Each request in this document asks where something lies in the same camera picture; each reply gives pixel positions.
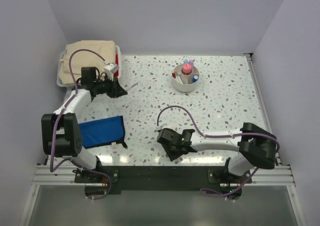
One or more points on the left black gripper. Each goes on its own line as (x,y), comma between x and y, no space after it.
(116,91)

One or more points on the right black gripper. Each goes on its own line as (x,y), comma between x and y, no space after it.
(173,156)

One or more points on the blue cylindrical stamp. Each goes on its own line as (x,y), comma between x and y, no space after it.
(195,78)

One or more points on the pink cap clear tube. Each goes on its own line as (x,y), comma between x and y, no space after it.
(186,69)

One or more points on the pink purple highlighter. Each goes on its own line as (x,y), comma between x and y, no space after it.
(191,62)

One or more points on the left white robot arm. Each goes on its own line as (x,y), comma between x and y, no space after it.
(61,135)

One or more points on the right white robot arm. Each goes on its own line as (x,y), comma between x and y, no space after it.
(254,146)

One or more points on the beige folded cloth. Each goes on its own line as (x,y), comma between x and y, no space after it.
(82,61)

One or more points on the blue fabric pouch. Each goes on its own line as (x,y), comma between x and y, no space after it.
(103,132)

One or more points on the white plastic basket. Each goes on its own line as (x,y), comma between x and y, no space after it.
(70,85)

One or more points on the round white divided organizer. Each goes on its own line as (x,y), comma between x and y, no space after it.
(187,85)

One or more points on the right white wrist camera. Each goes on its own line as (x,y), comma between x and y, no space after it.
(160,127)

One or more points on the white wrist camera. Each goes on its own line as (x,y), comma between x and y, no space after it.
(160,127)
(111,70)

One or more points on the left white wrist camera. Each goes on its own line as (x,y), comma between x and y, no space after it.
(111,70)

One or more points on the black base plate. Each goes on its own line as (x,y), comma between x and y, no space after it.
(129,185)

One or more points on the aluminium frame rail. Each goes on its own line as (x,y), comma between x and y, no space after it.
(279,176)

